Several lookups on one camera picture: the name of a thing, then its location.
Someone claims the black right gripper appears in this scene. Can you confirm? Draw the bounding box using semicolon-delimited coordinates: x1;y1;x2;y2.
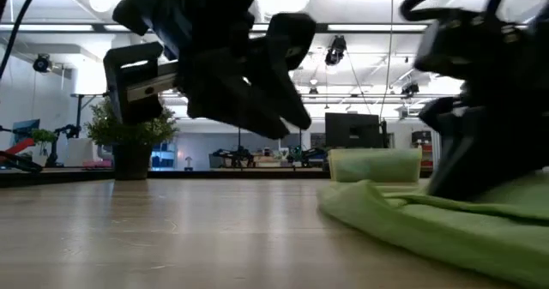
413;5;549;202

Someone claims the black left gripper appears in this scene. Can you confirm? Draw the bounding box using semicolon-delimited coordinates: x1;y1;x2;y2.
102;0;318;141

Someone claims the green microfiber towel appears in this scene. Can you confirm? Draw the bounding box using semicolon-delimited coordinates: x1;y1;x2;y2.
317;147;549;288

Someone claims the background robot rig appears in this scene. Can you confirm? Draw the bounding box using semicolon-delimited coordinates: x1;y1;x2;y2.
208;128;329;170

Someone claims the black computer monitor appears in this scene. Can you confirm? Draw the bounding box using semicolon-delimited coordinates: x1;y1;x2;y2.
323;111;383;150

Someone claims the green potted plant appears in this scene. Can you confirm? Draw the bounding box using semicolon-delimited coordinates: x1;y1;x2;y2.
84;95;179;181

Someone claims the black overhead light bar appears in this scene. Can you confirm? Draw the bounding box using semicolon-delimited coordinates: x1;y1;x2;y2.
0;21;430;36

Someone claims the pink flat object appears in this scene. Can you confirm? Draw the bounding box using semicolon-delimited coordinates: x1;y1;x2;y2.
81;160;113;171

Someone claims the black stand pole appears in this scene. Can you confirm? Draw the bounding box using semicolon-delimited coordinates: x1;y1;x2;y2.
69;93;106;127

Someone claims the white cabinet box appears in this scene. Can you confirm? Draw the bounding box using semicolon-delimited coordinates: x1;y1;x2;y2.
63;137;103;168

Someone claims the small background plant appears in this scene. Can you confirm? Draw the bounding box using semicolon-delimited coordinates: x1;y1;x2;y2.
30;128;57;156

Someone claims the red and black device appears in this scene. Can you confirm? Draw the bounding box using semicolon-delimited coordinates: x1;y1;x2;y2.
0;124;44;173

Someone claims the thin hanging cable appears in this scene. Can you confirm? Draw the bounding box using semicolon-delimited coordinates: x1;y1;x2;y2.
378;0;395;119

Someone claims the black aluminium table frame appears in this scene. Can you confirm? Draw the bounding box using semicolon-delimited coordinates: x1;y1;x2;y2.
0;167;331;190

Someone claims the blue wall poster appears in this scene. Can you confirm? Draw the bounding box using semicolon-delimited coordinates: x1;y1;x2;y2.
12;118;42;142

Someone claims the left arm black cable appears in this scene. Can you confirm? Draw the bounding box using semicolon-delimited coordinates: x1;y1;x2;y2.
0;0;45;81

